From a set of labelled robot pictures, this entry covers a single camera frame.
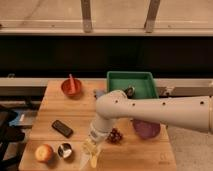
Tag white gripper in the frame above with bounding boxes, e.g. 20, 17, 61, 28
82, 116, 113, 157

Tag peeled yellow banana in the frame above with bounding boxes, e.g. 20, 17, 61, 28
89, 154, 98, 168

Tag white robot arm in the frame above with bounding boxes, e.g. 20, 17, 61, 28
83, 90, 213, 158

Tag white paper cup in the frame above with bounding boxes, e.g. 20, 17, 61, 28
79, 151, 90, 169

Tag small metal cup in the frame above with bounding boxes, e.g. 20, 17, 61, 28
58, 143, 73, 159

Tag dark red grapes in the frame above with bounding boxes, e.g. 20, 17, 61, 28
106, 128, 123, 144

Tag black rectangular bar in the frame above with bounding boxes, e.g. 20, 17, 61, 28
52, 120, 73, 138

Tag red yellow apple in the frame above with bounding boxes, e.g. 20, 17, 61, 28
35, 144, 54, 163

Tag purple bowl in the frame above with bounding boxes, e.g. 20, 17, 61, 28
132, 119, 161, 139

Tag blue toy block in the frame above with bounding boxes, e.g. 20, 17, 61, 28
94, 90, 106, 99

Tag red spoon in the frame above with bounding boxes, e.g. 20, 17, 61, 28
69, 74, 76, 94

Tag red bowl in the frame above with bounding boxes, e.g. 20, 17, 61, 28
61, 79, 82, 98

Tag green plastic tray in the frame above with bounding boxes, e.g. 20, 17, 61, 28
107, 71, 158, 99

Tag black chair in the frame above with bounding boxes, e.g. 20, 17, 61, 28
0, 105, 25, 171

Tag black handled scoop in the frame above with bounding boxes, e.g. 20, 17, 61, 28
124, 86, 135, 99

